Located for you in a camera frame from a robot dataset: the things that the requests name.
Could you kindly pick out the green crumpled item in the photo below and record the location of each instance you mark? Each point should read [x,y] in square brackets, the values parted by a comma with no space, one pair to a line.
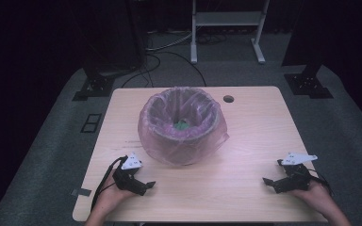
[182,125]

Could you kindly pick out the bin with clear plastic bag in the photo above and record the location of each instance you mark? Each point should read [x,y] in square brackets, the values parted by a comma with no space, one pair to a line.
[169,151]

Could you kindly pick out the person's left hand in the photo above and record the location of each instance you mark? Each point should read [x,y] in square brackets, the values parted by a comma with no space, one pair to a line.
[111,197]

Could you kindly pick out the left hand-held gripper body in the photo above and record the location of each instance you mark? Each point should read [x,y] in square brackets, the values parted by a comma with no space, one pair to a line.
[128,180]

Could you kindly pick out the grey round trash bin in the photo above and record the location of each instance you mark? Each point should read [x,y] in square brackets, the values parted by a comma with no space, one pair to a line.
[205,132]

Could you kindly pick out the grey tape strip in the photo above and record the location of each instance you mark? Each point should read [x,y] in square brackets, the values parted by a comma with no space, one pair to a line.
[81,192]

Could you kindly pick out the white metal stand frame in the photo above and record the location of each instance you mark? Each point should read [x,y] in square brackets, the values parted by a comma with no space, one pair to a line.
[229,18]

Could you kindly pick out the person's right hand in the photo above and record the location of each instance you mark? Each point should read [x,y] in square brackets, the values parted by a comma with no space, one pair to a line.
[315,196]

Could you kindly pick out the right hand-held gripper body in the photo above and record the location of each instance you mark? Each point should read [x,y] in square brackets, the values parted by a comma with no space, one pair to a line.
[295,180]

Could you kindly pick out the black stand with base plate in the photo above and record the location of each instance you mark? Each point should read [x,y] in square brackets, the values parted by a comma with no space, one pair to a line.
[95,86]
[308,83]

